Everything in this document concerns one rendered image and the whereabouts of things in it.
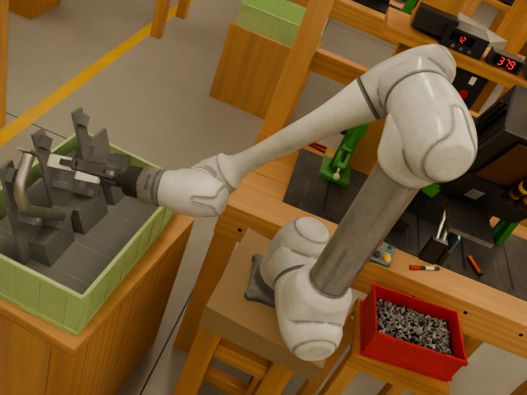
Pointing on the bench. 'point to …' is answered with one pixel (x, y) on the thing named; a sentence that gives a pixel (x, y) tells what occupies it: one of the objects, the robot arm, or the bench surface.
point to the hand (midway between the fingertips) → (67, 167)
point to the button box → (383, 255)
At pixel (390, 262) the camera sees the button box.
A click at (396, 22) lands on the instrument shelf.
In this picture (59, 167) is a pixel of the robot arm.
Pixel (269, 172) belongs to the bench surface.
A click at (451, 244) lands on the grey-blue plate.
